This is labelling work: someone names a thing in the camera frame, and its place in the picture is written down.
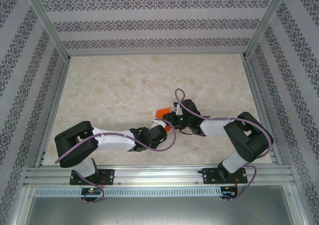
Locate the aluminium mounting rail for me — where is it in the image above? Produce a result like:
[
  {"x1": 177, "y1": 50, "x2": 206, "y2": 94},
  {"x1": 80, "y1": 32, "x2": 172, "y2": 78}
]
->
[{"x1": 23, "y1": 164, "x2": 296, "y2": 187}]

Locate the orange square paper sheet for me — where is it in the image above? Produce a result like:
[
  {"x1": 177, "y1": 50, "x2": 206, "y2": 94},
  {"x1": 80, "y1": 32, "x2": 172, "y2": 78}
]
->
[{"x1": 155, "y1": 107, "x2": 172, "y2": 132}]

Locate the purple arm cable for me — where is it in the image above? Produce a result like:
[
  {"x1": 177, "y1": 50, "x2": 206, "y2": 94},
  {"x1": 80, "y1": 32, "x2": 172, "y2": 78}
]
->
[
  {"x1": 54, "y1": 117, "x2": 177, "y2": 205},
  {"x1": 174, "y1": 88, "x2": 274, "y2": 203}
]

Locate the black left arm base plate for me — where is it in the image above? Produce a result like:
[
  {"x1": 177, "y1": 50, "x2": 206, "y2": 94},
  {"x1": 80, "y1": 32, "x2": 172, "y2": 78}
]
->
[{"x1": 70, "y1": 169, "x2": 115, "y2": 186}]

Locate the aluminium frame post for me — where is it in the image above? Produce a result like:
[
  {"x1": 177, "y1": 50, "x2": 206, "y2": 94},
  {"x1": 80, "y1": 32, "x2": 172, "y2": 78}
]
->
[
  {"x1": 21, "y1": 0, "x2": 72, "y2": 62},
  {"x1": 241, "y1": 0, "x2": 292, "y2": 61}
]

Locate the slotted grey cable duct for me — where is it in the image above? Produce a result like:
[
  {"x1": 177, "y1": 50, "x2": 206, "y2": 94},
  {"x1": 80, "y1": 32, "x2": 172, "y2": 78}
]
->
[{"x1": 33, "y1": 187, "x2": 222, "y2": 198}]

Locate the aluminium frame leg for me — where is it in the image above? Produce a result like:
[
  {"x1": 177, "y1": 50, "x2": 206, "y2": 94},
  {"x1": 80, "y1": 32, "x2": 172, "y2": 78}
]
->
[
  {"x1": 284, "y1": 185, "x2": 311, "y2": 225},
  {"x1": 9, "y1": 185, "x2": 35, "y2": 225}
]

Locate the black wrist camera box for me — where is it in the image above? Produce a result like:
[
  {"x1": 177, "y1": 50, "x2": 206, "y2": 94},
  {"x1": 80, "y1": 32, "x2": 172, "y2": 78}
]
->
[
  {"x1": 180, "y1": 99, "x2": 200, "y2": 118},
  {"x1": 148, "y1": 125, "x2": 168, "y2": 142}
]

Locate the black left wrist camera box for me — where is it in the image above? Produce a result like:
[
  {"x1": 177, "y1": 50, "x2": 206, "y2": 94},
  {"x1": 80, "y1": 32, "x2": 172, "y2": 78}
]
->
[{"x1": 148, "y1": 125, "x2": 168, "y2": 142}]

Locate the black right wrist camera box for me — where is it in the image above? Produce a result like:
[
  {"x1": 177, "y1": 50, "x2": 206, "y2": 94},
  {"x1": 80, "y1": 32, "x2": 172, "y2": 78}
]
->
[{"x1": 180, "y1": 99, "x2": 200, "y2": 118}]

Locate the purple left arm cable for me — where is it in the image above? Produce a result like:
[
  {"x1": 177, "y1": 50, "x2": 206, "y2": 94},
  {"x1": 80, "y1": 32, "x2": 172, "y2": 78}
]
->
[{"x1": 54, "y1": 117, "x2": 177, "y2": 205}]

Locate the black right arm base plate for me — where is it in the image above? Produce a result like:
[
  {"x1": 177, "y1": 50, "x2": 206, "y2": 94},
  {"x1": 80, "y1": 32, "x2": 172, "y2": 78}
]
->
[{"x1": 202, "y1": 167, "x2": 249, "y2": 185}]

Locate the grey metal sheet shelf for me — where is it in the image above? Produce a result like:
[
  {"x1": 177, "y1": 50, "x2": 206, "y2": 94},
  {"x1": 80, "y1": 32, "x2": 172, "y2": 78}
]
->
[{"x1": 24, "y1": 196, "x2": 301, "y2": 225}]

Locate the aluminium table side rail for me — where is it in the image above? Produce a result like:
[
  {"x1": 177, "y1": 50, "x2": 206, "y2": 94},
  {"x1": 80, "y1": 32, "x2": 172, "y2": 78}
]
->
[
  {"x1": 243, "y1": 57, "x2": 284, "y2": 165},
  {"x1": 34, "y1": 57, "x2": 72, "y2": 167}
]

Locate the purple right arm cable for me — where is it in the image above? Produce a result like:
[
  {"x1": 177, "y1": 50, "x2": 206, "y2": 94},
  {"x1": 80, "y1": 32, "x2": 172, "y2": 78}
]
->
[{"x1": 174, "y1": 88, "x2": 274, "y2": 203}]

